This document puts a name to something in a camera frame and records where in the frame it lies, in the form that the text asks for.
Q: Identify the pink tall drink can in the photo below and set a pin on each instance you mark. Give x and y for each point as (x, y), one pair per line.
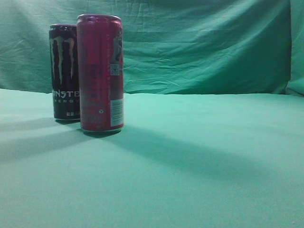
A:
(101, 73)

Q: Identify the green table cloth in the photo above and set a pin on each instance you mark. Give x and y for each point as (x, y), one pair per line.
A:
(181, 161)

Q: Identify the black Monster energy can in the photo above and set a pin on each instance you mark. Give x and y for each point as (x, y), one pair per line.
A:
(64, 72)

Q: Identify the green backdrop cloth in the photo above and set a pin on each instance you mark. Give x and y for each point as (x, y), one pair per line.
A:
(170, 46)

